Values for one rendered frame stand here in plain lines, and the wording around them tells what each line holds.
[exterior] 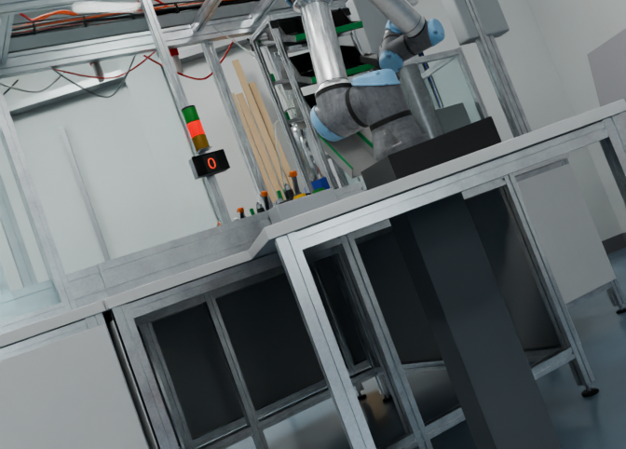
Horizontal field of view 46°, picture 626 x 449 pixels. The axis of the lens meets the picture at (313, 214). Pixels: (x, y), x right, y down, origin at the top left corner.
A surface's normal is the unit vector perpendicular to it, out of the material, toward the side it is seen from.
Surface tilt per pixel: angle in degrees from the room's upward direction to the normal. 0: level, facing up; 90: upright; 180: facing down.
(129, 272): 90
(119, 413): 90
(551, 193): 90
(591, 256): 90
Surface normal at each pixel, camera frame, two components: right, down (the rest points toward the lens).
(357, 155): -0.05, -0.79
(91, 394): 0.44, -0.23
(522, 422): 0.15, -0.14
